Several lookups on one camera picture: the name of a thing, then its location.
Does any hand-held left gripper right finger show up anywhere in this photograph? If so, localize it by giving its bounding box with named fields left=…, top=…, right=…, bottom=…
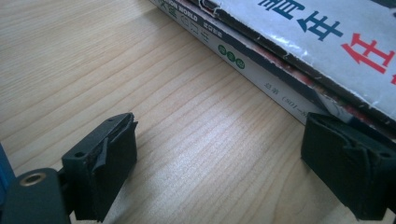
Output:
left=300, top=112, right=396, bottom=221

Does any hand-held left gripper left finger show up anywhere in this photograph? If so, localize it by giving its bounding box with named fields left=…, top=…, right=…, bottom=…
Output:
left=61, top=112, right=139, bottom=223

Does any reddish cover magazine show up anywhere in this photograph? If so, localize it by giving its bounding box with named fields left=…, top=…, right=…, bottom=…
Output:
left=188, top=0, right=396, bottom=141

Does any portrait magazine with red label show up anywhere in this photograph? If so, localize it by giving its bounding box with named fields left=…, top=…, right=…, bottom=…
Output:
left=214, top=0, right=396, bottom=123

